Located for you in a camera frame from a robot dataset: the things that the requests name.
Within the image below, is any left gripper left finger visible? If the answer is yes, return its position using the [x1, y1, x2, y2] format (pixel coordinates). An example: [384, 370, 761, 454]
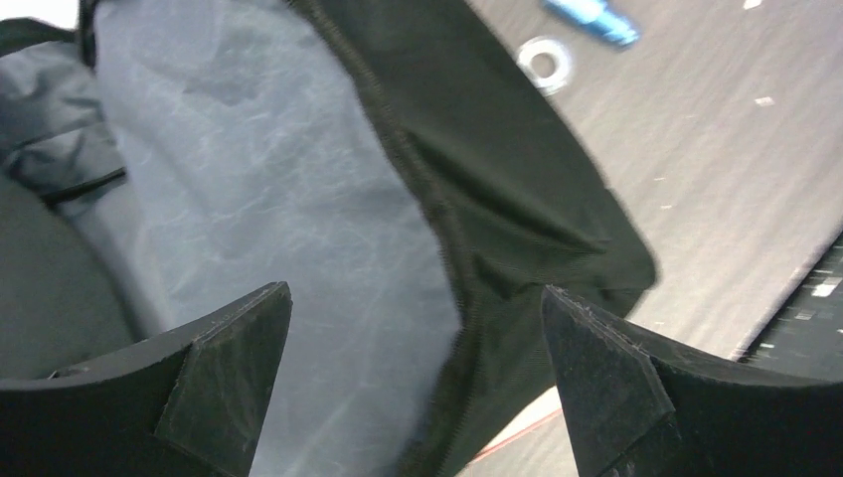
[1, 282, 292, 477]

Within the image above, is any blue marker pen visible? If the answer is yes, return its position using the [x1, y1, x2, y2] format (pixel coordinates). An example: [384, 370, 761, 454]
[542, 0, 640, 48]

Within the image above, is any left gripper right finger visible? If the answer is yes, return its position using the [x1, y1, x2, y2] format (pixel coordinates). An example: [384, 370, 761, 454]
[541, 286, 842, 476]

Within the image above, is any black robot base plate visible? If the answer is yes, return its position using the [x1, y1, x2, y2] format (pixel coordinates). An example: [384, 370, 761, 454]
[738, 238, 842, 382]

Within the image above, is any black student backpack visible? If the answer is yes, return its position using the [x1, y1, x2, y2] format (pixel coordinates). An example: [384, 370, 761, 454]
[1, 1, 656, 476]

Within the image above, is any clear tape roll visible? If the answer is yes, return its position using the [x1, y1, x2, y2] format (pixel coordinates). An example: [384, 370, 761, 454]
[515, 36, 575, 96]

